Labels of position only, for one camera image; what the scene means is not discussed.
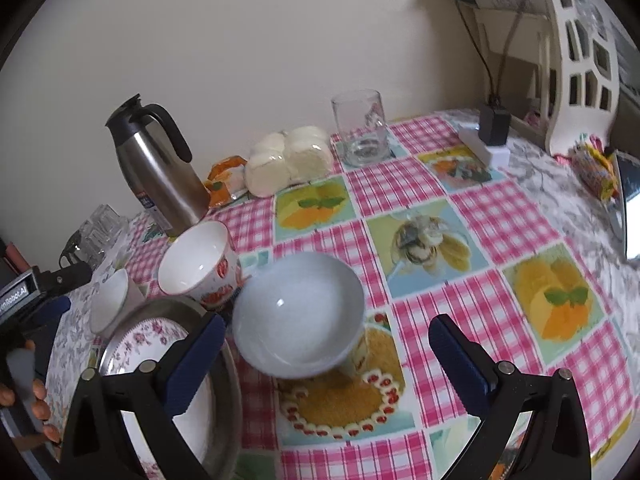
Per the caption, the small white cup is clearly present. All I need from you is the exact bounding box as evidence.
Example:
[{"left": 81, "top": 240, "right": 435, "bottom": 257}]
[{"left": 89, "top": 269, "right": 145, "bottom": 339}]

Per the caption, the floral rimmed white plate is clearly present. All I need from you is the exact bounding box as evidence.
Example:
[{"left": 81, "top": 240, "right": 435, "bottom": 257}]
[{"left": 104, "top": 318, "right": 214, "bottom": 479}]

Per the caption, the strawberry patterned white bowl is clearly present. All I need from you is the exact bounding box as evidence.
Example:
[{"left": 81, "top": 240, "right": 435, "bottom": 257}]
[{"left": 157, "top": 220, "right": 243, "bottom": 310}]

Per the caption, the light blue ceramic bowl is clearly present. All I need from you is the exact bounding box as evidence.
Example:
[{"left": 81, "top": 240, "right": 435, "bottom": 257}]
[{"left": 231, "top": 252, "right": 366, "bottom": 379}]

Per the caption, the left hand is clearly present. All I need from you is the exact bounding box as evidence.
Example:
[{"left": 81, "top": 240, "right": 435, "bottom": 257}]
[{"left": 0, "top": 339, "right": 62, "bottom": 452}]

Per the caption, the clear glass tumbler set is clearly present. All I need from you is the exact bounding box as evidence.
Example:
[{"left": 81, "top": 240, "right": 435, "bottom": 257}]
[{"left": 58, "top": 204, "right": 129, "bottom": 270}]

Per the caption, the stainless steel thermos jug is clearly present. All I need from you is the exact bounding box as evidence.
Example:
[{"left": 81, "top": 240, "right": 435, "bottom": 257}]
[{"left": 105, "top": 94, "right": 209, "bottom": 237}]

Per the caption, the orange snack packet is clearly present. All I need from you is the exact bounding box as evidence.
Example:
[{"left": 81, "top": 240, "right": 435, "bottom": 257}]
[{"left": 204, "top": 155, "right": 247, "bottom": 209}]

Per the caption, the pink checkered fruit tablecloth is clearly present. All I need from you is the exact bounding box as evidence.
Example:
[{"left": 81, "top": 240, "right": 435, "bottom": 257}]
[{"left": 213, "top": 114, "right": 639, "bottom": 479}]

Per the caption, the grey floral white tablecloth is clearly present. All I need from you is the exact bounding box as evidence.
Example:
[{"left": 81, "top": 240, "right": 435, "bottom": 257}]
[{"left": 439, "top": 106, "right": 640, "bottom": 311}]

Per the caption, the colourful candy packet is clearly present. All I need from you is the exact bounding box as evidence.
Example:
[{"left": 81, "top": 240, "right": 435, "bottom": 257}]
[{"left": 570, "top": 143, "right": 618, "bottom": 202}]

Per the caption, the bag of white buns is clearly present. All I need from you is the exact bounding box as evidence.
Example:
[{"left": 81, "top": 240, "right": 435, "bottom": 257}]
[{"left": 244, "top": 126, "right": 334, "bottom": 198}]

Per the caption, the smartphone with dark screen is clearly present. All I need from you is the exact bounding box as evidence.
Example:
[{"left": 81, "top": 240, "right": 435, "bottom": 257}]
[{"left": 608, "top": 150, "right": 640, "bottom": 262}]

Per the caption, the white power strip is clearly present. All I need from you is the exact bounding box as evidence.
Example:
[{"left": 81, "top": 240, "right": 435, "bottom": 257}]
[{"left": 458, "top": 128, "right": 511, "bottom": 169}]

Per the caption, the black power adapter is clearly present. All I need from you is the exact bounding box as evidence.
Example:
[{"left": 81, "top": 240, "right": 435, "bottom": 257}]
[{"left": 478, "top": 94, "right": 511, "bottom": 146}]

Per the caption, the clear glass mug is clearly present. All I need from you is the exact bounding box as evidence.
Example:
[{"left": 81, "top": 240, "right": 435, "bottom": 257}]
[{"left": 331, "top": 89, "right": 390, "bottom": 167}]

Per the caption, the white lattice shelf unit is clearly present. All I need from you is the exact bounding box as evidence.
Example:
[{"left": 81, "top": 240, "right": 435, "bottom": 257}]
[{"left": 454, "top": 0, "right": 620, "bottom": 156}]

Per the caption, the black charger cable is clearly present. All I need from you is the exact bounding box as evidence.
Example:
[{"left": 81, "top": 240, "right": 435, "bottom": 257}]
[{"left": 451, "top": 0, "right": 534, "bottom": 104}]

